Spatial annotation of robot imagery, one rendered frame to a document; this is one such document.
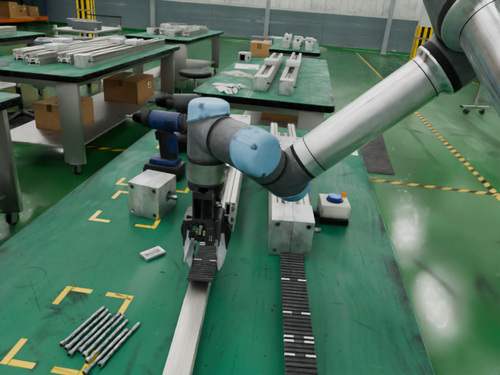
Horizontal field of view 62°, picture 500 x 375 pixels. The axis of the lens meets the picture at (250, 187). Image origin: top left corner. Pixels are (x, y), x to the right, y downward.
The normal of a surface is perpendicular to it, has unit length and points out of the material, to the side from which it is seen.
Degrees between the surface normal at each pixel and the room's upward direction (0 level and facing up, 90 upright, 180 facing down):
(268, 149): 90
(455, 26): 121
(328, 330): 0
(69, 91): 90
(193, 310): 0
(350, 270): 0
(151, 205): 90
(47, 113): 89
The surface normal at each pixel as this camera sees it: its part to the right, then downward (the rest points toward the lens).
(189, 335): 0.07, -0.91
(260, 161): 0.66, 0.35
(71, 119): -0.13, 0.40
